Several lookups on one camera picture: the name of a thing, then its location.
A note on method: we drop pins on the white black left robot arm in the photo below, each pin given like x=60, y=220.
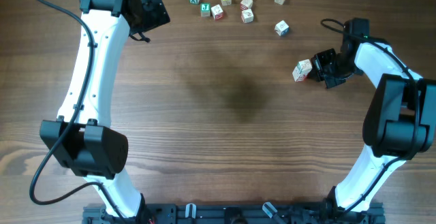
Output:
x=81, y=138

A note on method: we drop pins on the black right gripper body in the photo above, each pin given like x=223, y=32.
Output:
x=322, y=67

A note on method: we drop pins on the wooden block blue side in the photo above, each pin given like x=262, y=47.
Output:
x=282, y=28

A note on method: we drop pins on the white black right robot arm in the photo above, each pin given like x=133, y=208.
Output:
x=400, y=121

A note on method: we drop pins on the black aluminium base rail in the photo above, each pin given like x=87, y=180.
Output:
x=309, y=212

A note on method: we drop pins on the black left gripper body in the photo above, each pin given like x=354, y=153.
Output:
x=155, y=11

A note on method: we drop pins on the wooden block red pattern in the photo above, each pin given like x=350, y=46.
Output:
x=246, y=4

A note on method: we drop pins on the red A wooden block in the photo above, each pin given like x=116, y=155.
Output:
x=299, y=75

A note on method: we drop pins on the wooden block red side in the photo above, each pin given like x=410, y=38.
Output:
x=217, y=12

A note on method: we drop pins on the wooden block red drawing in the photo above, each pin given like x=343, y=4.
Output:
x=247, y=16

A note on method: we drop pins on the red I wooden block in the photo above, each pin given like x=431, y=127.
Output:
x=304, y=67

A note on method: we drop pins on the green J wooden block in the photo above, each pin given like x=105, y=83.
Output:
x=205, y=10

